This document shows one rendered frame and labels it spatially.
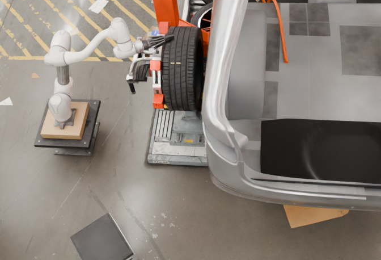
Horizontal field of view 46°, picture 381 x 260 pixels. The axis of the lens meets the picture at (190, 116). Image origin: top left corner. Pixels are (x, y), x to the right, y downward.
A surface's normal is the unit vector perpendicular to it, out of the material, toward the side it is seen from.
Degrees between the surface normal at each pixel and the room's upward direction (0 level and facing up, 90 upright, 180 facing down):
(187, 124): 0
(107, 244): 0
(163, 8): 90
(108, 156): 0
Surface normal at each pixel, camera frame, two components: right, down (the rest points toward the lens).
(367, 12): -0.07, -0.62
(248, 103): -0.13, 0.61
